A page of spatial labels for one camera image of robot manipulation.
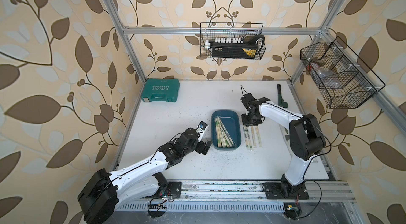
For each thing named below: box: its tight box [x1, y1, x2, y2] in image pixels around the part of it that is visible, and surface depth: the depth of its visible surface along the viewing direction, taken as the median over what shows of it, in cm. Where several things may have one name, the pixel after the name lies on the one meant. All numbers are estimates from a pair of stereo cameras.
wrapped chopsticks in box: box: [214, 117, 235, 148], surface depth 93 cm
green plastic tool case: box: [141, 78, 181, 103], surface depth 113 cm
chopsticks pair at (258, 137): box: [255, 125, 263, 148], surface depth 93 cm
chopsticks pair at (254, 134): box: [250, 125, 258, 148], surface depth 95 cm
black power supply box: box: [211, 42, 259, 59], surface depth 86 cm
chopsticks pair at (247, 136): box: [243, 125, 253, 149], surface depth 93 cm
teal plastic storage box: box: [211, 109, 242, 152], surface depth 96 cm
